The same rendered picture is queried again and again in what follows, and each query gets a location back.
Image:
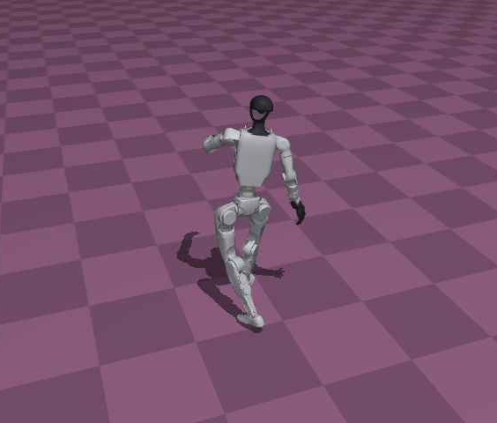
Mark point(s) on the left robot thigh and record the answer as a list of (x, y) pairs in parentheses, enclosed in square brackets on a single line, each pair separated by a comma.
[(225, 216)]

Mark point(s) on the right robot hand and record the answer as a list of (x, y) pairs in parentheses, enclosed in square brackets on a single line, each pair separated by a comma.
[(299, 210)]

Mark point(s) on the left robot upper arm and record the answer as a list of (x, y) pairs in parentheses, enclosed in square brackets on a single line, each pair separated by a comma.
[(228, 137)]

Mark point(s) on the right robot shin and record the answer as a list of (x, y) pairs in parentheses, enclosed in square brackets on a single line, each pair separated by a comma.
[(250, 260)]

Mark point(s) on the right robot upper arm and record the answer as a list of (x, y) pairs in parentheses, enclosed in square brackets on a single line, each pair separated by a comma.
[(286, 159)]

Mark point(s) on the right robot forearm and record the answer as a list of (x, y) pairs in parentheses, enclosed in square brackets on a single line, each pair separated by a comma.
[(293, 192)]

